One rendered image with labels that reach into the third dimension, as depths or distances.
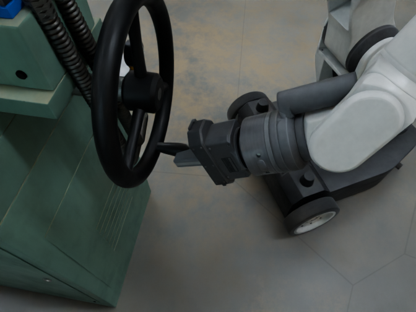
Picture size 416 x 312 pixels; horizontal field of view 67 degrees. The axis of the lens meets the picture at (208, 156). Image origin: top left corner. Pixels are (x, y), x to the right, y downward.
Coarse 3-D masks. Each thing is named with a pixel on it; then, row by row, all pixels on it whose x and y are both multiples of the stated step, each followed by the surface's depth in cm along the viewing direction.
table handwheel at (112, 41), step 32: (128, 0) 35; (160, 0) 44; (128, 32) 39; (160, 32) 51; (96, 64) 32; (160, 64) 56; (96, 96) 33; (128, 96) 44; (160, 96) 47; (96, 128) 34; (160, 128) 58; (128, 160) 44
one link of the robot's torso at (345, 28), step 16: (336, 0) 76; (352, 0) 66; (368, 0) 66; (384, 0) 69; (336, 16) 77; (352, 16) 69; (368, 16) 71; (384, 16) 73; (336, 32) 80; (352, 32) 74; (368, 32) 76; (384, 32) 75; (336, 48) 83; (352, 48) 78; (368, 48) 76; (352, 64) 81
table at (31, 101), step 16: (96, 32) 46; (64, 80) 40; (0, 96) 38; (16, 96) 38; (32, 96) 38; (48, 96) 38; (64, 96) 40; (16, 112) 40; (32, 112) 39; (48, 112) 39
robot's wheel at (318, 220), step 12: (312, 204) 103; (324, 204) 103; (336, 204) 106; (288, 216) 107; (300, 216) 103; (312, 216) 102; (324, 216) 114; (288, 228) 108; (300, 228) 115; (312, 228) 116
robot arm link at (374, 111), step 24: (384, 72) 32; (408, 72) 31; (360, 96) 32; (384, 96) 31; (408, 96) 31; (336, 120) 34; (360, 120) 33; (384, 120) 32; (408, 120) 32; (312, 144) 36; (336, 144) 35; (360, 144) 34; (384, 144) 34; (336, 168) 37
